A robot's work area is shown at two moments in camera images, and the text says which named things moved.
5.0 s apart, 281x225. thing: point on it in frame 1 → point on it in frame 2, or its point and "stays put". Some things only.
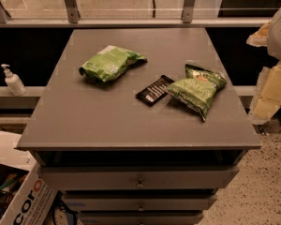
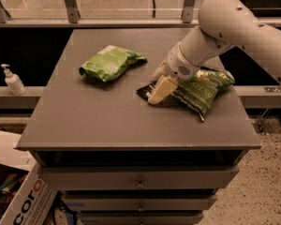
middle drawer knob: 140,208 stays put
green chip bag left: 110,63 stays put
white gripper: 280,35 → 179,65
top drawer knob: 140,184 stays put
